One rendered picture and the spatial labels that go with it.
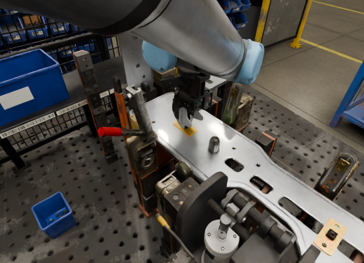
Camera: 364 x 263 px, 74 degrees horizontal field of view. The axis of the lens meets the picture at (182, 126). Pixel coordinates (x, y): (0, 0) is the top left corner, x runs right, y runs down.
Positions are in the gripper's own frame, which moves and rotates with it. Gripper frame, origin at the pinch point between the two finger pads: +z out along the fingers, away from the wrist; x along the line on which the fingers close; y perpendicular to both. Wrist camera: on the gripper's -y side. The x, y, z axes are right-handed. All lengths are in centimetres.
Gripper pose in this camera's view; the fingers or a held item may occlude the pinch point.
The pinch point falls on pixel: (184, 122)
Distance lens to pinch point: 76.6
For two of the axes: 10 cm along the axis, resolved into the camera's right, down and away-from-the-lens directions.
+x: 7.5, -4.4, 4.9
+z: -0.1, 7.4, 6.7
